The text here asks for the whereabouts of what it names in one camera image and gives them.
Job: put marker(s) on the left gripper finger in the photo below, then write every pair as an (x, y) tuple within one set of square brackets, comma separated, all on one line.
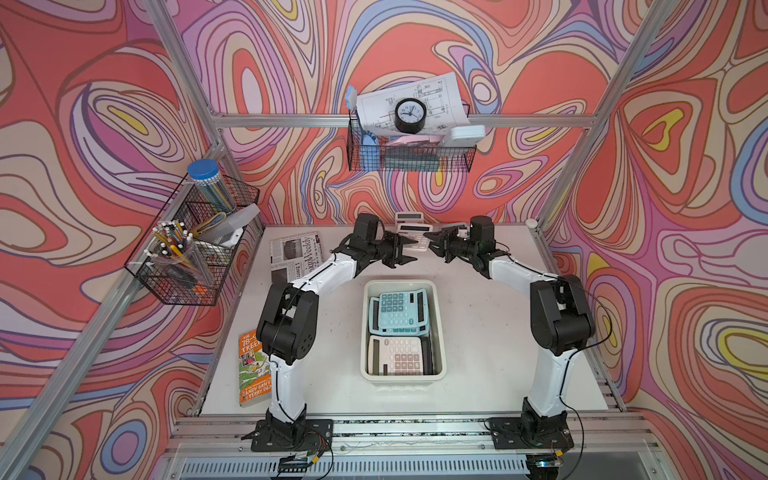
[(399, 260), (403, 241)]

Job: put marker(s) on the black round clock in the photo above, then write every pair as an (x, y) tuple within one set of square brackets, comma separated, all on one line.
[(410, 116)]

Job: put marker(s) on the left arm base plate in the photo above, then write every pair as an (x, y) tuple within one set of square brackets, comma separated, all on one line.
[(312, 436)]

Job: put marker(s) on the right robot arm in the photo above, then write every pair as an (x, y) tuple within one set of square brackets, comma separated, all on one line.
[(561, 323)]

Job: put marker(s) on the blue lid pencil jar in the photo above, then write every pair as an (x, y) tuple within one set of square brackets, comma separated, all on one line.
[(206, 175)]

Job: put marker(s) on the black wire basket back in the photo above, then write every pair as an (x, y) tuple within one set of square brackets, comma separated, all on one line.
[(369, 153)]

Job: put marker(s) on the pink calculator back top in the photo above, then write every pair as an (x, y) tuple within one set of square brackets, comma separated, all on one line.
[(409, 217)]

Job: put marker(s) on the black wire basket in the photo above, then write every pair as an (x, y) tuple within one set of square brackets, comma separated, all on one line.
[(369, 153), (187, 205)]

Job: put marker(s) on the light blue calculator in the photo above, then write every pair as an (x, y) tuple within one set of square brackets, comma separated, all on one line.
[(459, 225), (373, 315), (404, 313)]

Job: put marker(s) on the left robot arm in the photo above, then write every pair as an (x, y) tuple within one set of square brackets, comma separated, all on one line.
[(288, 323)]

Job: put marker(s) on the white plastic storage box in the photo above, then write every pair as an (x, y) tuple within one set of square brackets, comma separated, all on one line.
[(402, 336)]

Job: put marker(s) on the white paper drawing sheet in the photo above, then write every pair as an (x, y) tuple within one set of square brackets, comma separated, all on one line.
[(431, 106)]

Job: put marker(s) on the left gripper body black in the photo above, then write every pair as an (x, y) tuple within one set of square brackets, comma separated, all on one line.
[(386, 249)]

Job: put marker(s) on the clear cup of pencils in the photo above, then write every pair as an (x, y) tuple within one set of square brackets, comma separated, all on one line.
[(176, 253)]

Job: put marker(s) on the black wire basket left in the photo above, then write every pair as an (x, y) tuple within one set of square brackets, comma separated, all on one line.
[(187, 205)]

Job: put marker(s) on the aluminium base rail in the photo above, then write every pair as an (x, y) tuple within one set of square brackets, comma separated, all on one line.
[(607, 445)]

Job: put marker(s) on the black calculator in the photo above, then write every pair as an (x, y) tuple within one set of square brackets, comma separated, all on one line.
[(427, 356)]

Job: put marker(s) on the white rounded device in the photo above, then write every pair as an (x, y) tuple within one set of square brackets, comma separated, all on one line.
[(464, 136)]

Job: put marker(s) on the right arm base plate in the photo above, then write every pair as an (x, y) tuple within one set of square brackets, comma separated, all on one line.
[(521, 433)]

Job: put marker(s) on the pink calculator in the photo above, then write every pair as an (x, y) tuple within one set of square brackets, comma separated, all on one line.
[(395, 356), (416, 233), (409, 217)]

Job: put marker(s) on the white stapler in basket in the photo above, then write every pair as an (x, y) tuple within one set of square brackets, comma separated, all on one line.
[(231, 225)]

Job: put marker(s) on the orange paperback book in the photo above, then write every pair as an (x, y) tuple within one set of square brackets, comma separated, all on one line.
[(254, 376)]

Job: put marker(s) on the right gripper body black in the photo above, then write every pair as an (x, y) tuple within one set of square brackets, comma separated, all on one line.
[(457, 245)]

